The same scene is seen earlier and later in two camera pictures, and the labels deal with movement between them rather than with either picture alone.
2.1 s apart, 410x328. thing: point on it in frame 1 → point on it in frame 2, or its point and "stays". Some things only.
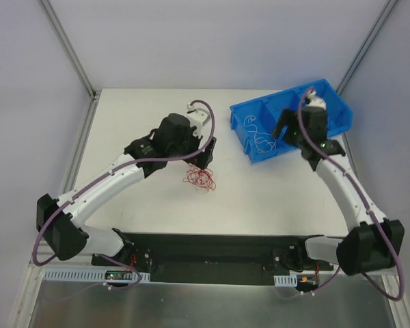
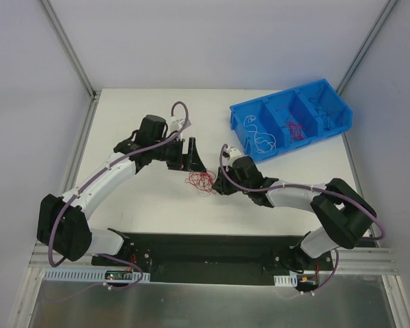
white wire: [244, 125] stays
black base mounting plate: [223, 258] stays
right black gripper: [290, 122] → [227, 182]
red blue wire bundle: [201, 178] stays
